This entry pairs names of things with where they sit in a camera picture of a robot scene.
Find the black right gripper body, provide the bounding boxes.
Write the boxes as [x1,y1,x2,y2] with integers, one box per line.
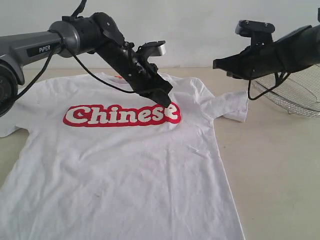
[239,32,287,80]

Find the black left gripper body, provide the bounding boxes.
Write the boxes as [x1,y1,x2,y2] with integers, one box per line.
[97,41,162,95]

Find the white t-shirt red print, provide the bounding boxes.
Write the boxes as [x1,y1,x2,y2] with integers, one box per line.
[0,73,248,240]

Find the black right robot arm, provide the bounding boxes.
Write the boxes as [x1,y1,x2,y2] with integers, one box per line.
[212,20,320,80]

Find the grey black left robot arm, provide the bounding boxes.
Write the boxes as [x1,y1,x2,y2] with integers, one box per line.
[0,12,173,115]

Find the black right camera cable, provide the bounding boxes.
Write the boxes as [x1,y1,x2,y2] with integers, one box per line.
[246,71,292,102]

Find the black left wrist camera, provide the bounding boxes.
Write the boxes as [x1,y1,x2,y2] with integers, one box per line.
[136,40,166,58]

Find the metal wire mesh basket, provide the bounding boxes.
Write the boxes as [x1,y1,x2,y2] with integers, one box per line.
[264,64,320,118]

